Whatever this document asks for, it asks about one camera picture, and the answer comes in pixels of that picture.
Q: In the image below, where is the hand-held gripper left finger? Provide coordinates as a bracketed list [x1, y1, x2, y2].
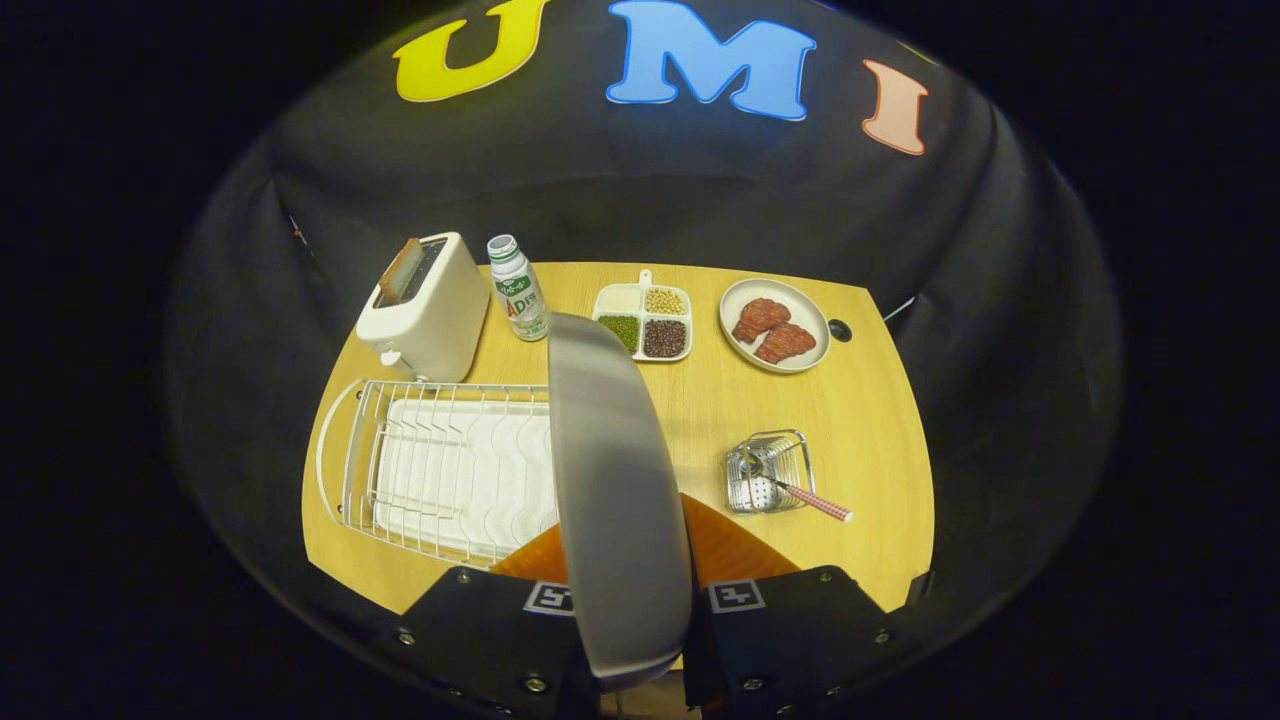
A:
[395, 520, 603, 720]

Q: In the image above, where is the white drink bottle green label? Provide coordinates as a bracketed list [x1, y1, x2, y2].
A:
[487, 234, 550, 343]

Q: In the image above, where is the white divided tray with beans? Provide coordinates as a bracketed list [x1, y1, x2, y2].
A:
[592, 270, 693, 363]

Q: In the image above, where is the brown bread slice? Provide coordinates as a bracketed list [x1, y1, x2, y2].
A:
[378, 238, 425, 304]

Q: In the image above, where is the beige plate with meat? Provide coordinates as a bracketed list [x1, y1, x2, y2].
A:
[719, 278, 832, 374]

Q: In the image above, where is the metal wire basket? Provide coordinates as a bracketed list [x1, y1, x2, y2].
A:
[725, 430, 816, 515]

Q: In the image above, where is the white toaster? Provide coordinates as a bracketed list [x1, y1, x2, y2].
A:
[356, 232, 491, 383]

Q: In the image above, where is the white wire dish rack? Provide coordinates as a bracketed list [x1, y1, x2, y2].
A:
[316, 378, 561, 569]

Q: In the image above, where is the red meat slice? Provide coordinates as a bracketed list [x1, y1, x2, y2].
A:
[754, 323, 818, 365]
[732, 298, 792, 345]

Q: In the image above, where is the black backdrop cloth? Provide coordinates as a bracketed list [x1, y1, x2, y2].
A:
[165, 0, 1126, 691]

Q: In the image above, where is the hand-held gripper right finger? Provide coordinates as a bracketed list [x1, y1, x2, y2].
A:
[682, 492, 901, 720]

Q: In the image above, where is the beige round plate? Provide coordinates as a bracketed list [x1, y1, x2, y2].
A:
[548, 312, 695, 692]

